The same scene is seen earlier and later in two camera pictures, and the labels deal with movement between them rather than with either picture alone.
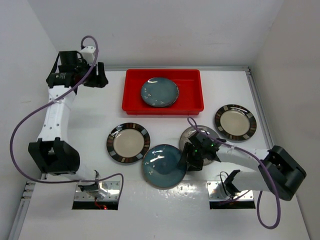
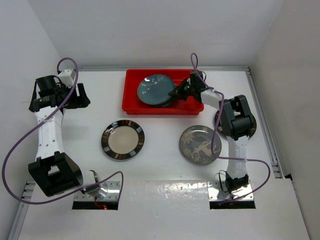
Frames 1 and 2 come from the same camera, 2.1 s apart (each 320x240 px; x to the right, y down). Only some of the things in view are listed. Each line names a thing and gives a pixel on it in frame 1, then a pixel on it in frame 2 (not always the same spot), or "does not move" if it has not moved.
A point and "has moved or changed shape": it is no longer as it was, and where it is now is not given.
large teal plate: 160,168 -> 154,89
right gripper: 194,165 -> 178,92
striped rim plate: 128,142 has moved or changed shape
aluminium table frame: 147,144 does not move
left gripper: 100,80 -> 80,101
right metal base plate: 217,191 does not move
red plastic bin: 190,100 does not move
